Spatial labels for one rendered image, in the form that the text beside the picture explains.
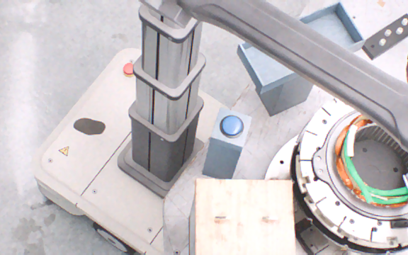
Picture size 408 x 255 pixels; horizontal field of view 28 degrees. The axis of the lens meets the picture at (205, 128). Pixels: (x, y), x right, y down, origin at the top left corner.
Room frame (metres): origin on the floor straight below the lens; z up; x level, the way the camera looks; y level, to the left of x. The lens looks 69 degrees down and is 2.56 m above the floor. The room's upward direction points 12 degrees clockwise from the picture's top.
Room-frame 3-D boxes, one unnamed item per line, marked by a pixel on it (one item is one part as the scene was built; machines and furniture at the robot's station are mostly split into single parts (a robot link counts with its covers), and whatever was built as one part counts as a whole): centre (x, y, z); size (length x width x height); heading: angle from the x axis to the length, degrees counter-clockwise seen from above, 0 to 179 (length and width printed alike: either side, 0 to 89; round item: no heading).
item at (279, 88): (0.82, -0.16, 0.92); 0.25 x 0.11 x 0.28; 128
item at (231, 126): (0.61, -0.05, 1.04); 0.04 x 0.04 x 0.01
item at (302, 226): (0.48, -0.28, 0.81); 0.08 x 0.05 x 0.01; 44
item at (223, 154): (0.61, -0.05, 0.91); 0.07 x 0.07 x 0.25; 84
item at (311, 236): (0.47, -0.29, 0.83); 0.05 x 0.04 x 0.02; 44
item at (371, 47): (1.03, -0.40, 0.79); 0.15 x 0.05 x 0.02; 137
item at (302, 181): (0.53, -0.21, 1.05); 0.08 x 0.02 x 0.01; 16
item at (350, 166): (0.54, -0.29, 1.15); 0.15 x 0.04 x 0.02; 16
